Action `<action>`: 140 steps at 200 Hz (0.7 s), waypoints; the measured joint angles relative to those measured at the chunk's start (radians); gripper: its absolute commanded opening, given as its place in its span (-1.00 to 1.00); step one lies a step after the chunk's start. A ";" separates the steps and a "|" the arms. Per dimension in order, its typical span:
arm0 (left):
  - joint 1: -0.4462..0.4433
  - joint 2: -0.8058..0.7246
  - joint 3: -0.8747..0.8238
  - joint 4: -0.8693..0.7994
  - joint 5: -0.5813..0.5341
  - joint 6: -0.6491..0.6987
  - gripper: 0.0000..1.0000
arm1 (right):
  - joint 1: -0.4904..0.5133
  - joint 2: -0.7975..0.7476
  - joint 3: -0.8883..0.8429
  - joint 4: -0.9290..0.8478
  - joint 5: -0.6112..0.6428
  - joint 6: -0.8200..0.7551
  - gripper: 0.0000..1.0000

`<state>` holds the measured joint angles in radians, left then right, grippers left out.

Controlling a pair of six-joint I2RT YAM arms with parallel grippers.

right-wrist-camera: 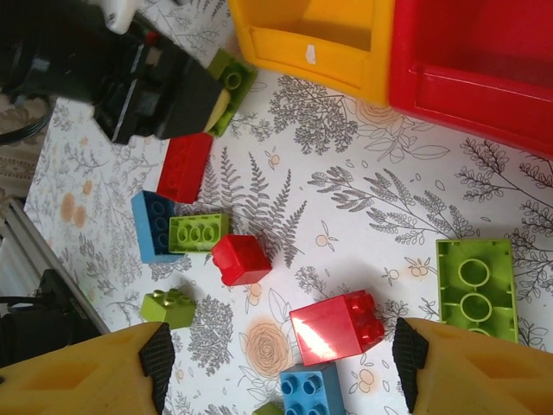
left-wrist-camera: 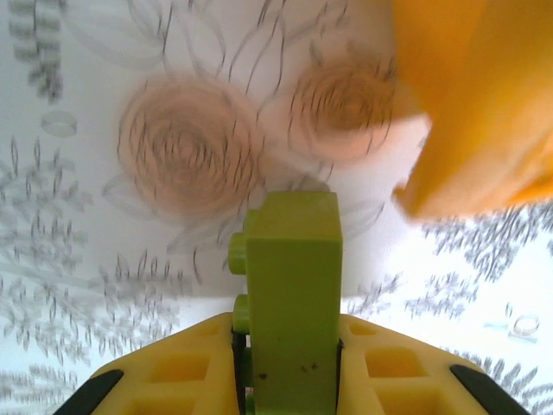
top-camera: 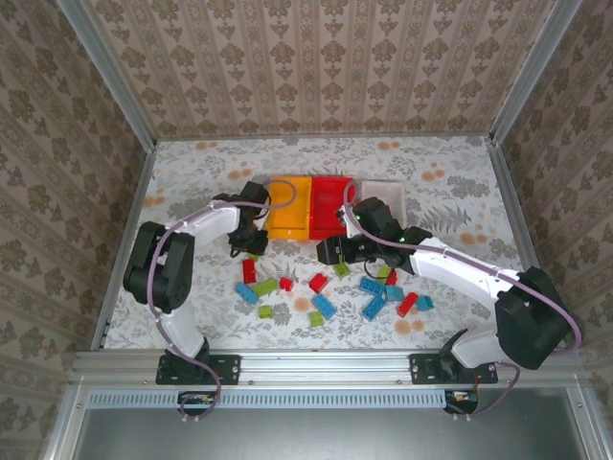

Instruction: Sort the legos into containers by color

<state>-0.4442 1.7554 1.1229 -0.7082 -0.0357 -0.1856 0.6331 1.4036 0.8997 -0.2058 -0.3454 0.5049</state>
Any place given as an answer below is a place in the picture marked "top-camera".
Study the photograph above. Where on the long green lego brick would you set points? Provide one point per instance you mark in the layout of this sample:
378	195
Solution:
341	270
265	287
384	272

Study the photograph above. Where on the small red lego brick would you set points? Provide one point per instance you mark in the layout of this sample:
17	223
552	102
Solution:
286	284
392	278

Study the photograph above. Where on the red square lego brick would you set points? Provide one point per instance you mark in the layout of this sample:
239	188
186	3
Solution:
318	282

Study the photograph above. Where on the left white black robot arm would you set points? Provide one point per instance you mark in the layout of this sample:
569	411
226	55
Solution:
211	220

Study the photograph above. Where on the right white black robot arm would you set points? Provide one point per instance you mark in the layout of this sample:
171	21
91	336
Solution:
460	268

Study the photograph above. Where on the white plastic bin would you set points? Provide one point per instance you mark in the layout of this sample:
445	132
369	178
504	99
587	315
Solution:
385	191

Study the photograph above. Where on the yellow plastic bin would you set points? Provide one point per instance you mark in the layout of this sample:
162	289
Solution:
287	211

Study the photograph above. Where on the red plastic bin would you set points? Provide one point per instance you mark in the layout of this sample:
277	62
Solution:
325	206

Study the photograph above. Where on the wide aluminium extrusion beam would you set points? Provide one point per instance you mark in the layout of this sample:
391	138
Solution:
325	366

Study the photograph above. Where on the black connector module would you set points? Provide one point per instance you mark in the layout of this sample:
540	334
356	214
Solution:
196	401
462	400

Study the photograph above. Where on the grey metal panel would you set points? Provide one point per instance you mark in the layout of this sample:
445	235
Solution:
325	433

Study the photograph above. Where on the thin aluminium wall rail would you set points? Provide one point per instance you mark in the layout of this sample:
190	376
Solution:
325	137

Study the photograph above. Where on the aluminium side rail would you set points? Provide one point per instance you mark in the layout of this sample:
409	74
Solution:
524	239
124	244

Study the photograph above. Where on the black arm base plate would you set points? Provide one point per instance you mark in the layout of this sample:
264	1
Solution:
421	369
230	370

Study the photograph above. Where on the aluminium corner post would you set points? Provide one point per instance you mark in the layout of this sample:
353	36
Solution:
531	76
110	76

